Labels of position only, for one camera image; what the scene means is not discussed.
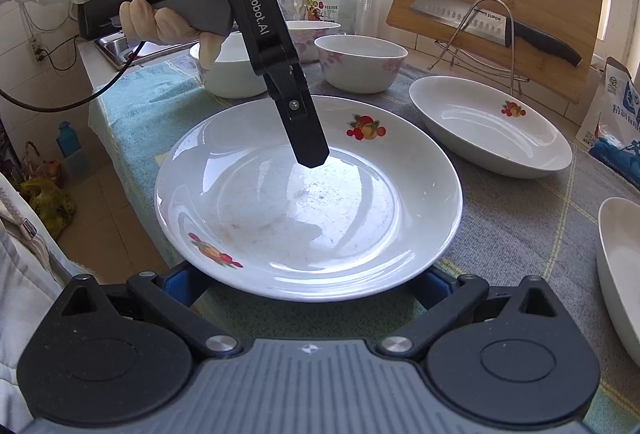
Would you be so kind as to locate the white and blue salt bag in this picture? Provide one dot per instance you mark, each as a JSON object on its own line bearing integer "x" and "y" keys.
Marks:
{"x": 615, "y": 114}

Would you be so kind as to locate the person's left hand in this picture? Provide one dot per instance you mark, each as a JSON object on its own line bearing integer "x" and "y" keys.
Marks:
{"x": 165, "y": 26}

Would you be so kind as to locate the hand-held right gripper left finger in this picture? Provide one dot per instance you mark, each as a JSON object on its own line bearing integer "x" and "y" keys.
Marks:
{"x": 177, "y": 286}

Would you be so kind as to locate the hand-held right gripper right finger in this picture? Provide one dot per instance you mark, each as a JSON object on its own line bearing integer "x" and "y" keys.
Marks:
{"x": 435, "y": 289}

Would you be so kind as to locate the wall power outlet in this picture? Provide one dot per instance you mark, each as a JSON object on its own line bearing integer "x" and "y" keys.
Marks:
{"x": 37, "y": 49}

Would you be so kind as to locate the steel sink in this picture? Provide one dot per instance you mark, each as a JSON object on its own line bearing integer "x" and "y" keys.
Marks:
{"x": 115, "y": 46}

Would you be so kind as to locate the large white fruit-print plate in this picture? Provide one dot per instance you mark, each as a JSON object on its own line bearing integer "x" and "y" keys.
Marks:
{"x": 300, "y": 224}

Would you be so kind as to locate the white floral bowl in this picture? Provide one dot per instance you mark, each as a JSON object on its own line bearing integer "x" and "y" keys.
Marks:
{"x": 235, "y": 79}
{"x": 315, "y": 34}
{"x": 360, "y": 74}

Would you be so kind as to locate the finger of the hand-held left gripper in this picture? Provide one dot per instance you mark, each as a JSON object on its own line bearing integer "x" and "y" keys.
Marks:
{"x": 302, "y": 129}

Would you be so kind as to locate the grey checked cloth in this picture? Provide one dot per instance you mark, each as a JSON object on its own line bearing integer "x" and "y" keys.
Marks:
{"x": 525, "y": 224}

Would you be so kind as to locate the person's white jacket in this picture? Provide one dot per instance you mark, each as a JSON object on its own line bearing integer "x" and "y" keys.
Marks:
{"x": 25, "y": 289}

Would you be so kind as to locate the plain white plate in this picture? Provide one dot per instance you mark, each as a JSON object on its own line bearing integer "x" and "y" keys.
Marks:
{"x": 625, "y": 274}

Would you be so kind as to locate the blue plastic bottle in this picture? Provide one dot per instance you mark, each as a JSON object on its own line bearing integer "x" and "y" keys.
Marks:
{"x": 67, "y": 144}

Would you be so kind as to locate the yellow plastic bag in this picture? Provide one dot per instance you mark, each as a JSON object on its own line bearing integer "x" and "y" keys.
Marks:
{"x": 47, "y": 209}

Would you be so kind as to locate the clear drinking glass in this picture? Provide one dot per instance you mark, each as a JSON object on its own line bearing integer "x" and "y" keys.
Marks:
{"x": 292, "y": 6}

